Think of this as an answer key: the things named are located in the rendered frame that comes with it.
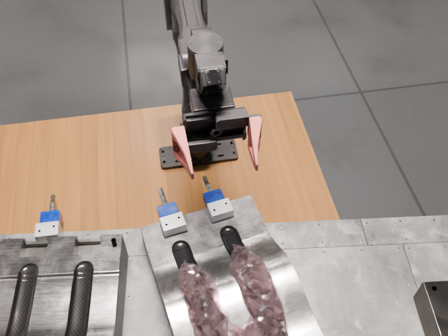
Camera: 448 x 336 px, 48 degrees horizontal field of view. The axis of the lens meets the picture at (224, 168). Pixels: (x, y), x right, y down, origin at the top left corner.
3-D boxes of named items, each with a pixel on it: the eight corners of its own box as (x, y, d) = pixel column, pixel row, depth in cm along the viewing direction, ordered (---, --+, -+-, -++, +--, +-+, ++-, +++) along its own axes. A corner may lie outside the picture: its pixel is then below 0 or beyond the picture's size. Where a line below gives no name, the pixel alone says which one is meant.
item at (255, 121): (273, 151, 73) (259, 107, 79) (224, 157, 72) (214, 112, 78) (269, 179, 78) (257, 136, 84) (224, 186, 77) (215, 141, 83)
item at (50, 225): (45, 203, 120) (39, 189, 116) (67, 200, 121) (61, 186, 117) (41, 250, 112) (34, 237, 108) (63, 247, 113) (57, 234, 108)
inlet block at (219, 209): (194, 186, 120) (193, 172, 116) (214, 181, 121) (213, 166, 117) (212, 230, 112) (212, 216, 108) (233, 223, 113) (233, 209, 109)
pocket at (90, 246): (79, 245, 107) (75, 235, 104) (105, 243, 107) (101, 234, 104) (77, 263, 104) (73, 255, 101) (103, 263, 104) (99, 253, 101)
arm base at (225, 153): (239, 139, 123) (234, 119, 128) (158, 149, 121) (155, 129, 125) (239, 160, 129) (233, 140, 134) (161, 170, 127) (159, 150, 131)
